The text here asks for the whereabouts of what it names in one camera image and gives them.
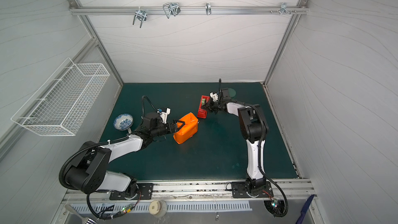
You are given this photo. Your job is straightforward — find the glass jar green lid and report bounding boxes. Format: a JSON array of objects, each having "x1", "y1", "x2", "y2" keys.
[{"x1": 229, "y1": 88, "x2": 236, "y2": 98}]

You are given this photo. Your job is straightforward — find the small metal hook clamp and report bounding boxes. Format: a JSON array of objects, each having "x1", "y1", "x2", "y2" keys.
[{"x1": 205, "y1": 3, "x2": 211, "y2": 16}]

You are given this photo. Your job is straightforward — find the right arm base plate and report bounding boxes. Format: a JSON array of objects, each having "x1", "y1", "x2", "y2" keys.
[{"x1": 226, "y1": 180, "x2": 274, "y2": 199}]

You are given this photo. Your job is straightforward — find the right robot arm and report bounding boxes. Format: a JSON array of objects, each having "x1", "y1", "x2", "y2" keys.
[{"x1": 201, "y1": 88, "x2": 268, "y2": 195}]

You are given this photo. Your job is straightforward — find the green table mat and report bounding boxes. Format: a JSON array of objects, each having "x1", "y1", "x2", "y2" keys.
[{"x1": 101, "y1": 83, "x2": 297, "y2": 180}]

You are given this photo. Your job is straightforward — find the metal u-bolt clamp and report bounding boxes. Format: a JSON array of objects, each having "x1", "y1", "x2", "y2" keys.
[
  {"x1": 163, "y1": 2, "x2": 181, "y2": 19},
  {"x1": 133, "y1": 9, "x2": 147, "y2": 28}
]

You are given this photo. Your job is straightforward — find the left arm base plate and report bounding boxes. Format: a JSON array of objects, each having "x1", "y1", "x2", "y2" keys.
[{"x1": 109, "y1": 183, "x2": 154, "y2": 201}]

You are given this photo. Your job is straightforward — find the metal U-bolt clamp left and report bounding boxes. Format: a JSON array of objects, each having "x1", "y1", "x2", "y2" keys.
[{"x1": 133, "y1": 9, "x2": 147, "y2": 28}]

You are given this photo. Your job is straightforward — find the white wire basket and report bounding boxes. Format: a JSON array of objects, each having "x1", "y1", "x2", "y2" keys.
[{"x1": 11, "y1": 58, "x2": 110, "y2": 136}]

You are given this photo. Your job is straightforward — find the aluminium crossbar rail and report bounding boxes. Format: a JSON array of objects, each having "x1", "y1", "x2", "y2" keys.
[{"x1": 69, "y1": 5, "x2": 309, "y2": 16}]

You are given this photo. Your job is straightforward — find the blue handled tool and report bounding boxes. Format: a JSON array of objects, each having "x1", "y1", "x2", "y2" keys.
[{"x1": 295, "y1": 195, "x2": 315, "y2": 224}]

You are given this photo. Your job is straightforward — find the blue white ceramic spoon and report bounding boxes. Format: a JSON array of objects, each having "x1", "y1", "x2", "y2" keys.
[{"x1": 113, "y1": 114, "x2": 134, "y2": 134}]

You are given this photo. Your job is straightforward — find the metal U-bolt clamp middle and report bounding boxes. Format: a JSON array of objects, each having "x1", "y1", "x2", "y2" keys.
[{"x1": 163, "y1": 2, "x2": 181, "y2": 19}]

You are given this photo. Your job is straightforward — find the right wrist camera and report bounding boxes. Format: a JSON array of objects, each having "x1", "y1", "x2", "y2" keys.
[{"x1": 210, "y1": 92, "x2": 219, "y2": 102}]

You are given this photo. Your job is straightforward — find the white slotted cable duct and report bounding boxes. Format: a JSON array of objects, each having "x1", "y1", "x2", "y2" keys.
[{"x1": 70, "y1": 201, "x2": 252, "y2": 214}]

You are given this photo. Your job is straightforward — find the round white puck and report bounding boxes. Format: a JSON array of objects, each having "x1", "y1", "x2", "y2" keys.
[{"x1": 148, "y1": 200, "x2": 167, "y2": 218}]

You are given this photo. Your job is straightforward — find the metal spatula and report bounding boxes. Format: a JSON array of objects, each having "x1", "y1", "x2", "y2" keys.
[{"x1": 64, "y1": 204, "x2": 96, "y2": 224}]

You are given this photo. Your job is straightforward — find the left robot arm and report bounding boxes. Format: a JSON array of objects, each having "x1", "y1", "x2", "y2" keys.
[{"x1": 59, "y1": 112, "x2": 186, "y2": 199}]

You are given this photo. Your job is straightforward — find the red tape dispenser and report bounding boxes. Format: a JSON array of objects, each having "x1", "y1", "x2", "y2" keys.
[{"x1": 196, "y1": 94, "x2": 210, "y2": 119}]

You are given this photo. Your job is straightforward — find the metal bracket clamp right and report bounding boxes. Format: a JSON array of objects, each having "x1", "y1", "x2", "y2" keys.
[{"x1": 269, "y1": 3, "x2": 297, "y2": 15}]

